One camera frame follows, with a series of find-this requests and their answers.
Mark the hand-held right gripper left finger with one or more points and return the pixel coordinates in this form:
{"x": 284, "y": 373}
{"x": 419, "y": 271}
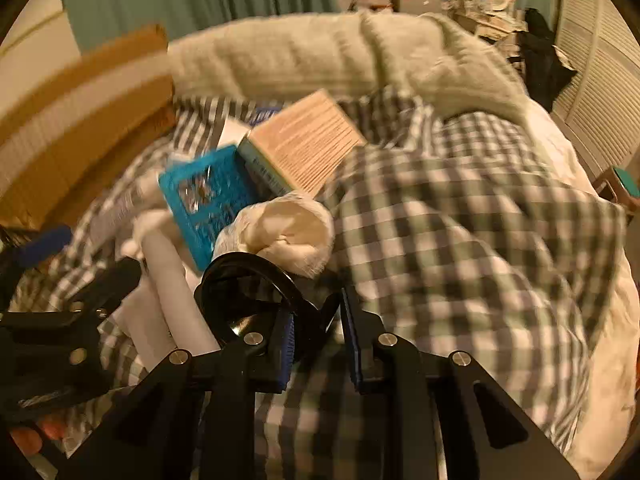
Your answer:
{"x": 282, "y": 350}

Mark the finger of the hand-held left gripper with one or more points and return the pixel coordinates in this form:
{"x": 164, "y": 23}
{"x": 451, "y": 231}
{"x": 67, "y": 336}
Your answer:
{"x": 45, "y": 246}
{"x": 112, "y": 282}

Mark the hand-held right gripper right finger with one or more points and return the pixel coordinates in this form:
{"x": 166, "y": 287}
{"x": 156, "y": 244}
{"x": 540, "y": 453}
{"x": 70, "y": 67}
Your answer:
{"x": 351, "y": 345}

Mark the brown cardboard box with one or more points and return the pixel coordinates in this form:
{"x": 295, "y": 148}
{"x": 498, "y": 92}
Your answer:
{"x": 75, "y": 125}

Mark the person's left hand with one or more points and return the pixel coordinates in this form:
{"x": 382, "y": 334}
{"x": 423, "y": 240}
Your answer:
{"x": 27, "y": 440}

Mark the white paper roll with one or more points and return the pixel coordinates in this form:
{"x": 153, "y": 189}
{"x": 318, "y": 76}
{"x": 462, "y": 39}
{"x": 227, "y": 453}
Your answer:
{"x": 170, "y": 280}

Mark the blue plastic basket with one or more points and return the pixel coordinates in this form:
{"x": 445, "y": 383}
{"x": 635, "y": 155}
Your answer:
{"x": 200, "y": 210}

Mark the white sock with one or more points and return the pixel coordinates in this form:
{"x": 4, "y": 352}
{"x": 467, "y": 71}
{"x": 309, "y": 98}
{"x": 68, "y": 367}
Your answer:
{"x": 290, "y": 230}

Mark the grey checkered bed sheet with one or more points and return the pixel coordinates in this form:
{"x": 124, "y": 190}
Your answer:
{"x": 450, "y": 235}

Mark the small white box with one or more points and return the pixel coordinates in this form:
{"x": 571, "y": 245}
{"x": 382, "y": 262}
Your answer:
{"x": 234, "y": 132}

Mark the beige printed carton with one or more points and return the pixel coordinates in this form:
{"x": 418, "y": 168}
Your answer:
{"x": 305, "y": 135}

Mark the cream knitted blanket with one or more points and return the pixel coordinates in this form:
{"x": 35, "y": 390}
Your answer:
{"x": 300, "y": 60}

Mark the brown stool teal seat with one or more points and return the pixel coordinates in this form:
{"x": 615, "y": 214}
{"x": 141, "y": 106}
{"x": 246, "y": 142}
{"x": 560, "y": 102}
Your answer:
{"x": 625, "y": 180}

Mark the dark jacket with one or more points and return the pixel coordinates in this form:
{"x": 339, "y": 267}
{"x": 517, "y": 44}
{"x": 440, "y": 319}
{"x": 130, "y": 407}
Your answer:
{"x": 542, "y": 70}

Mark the white dressing table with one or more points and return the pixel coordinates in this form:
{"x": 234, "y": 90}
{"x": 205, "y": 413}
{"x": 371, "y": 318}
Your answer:
{"x": 492, "y": 25}

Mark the grey small fridge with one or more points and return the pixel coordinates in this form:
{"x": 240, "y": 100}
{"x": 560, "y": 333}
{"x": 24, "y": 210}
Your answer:
{"x": 425, "y": 2}

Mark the white louvered wardrobe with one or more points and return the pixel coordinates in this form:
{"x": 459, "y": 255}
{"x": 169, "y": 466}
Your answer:
{"x": 600, "y": 85}

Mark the black bag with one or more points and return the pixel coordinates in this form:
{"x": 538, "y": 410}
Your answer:
{"x": 539, "y": 22}

